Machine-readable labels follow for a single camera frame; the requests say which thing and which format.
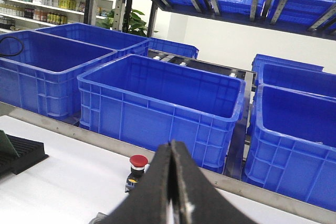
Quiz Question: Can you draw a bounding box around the green potted plant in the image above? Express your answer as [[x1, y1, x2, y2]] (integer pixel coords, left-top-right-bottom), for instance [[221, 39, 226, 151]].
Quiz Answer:
[[96, 9, 148, 37]]

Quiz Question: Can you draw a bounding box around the steel table edge rail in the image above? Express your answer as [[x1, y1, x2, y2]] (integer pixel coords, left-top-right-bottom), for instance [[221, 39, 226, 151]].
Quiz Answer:
[[1, 102, 335, 223]]

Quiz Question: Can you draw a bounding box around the black cable loop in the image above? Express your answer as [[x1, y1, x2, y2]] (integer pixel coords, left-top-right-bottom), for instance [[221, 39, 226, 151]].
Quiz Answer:
[[0, 37, 25, 58]]

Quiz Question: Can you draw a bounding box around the black slotted board rack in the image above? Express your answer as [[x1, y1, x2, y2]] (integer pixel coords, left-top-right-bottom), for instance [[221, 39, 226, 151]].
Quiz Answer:
[[1, 134, 49, 177]]

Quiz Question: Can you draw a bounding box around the blue crate far back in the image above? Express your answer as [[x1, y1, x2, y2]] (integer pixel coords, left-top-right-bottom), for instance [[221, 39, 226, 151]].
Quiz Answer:
[[149, 38, 199, 59]]

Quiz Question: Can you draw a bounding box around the green perfboard rear right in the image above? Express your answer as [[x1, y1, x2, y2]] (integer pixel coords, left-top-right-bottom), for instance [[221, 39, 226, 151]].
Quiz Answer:
[[1, 130, 19, 158]]

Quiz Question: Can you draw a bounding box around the blue crate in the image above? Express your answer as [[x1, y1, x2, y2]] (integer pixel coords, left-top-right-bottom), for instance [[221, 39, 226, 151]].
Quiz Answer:
[[149, 38, 199, 59], [243, 84, 335, 211], [1, 30, 118, 120], [252, 54, 335, 99], [37, 23, 150, 56], [77, 55, 245, 173]]

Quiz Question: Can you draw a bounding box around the blue crate centre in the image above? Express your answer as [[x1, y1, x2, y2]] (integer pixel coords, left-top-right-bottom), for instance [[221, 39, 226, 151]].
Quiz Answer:
[[77, 55, 245, 173]]

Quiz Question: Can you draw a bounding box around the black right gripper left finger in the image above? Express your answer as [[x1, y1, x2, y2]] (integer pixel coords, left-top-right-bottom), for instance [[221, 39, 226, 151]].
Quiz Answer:
[[103, 142, 174, 223]]

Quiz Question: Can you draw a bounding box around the blue crate back left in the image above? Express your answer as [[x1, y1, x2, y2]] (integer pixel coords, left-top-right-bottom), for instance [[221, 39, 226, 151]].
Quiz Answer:
[[37, 23, 150, 56]]

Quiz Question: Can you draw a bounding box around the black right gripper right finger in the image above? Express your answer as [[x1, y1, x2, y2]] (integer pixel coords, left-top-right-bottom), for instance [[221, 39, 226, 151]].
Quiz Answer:
[[171, 141, 255, 223]]

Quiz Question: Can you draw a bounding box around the red emergency stop button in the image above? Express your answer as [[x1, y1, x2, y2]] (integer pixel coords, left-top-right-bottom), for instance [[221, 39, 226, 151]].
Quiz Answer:
[[125, 155, 148, 193]]

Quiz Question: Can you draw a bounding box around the blue crate back right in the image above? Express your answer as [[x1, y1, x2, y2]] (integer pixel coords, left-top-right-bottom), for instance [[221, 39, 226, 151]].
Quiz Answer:
[[252, 54, 335, 99]]

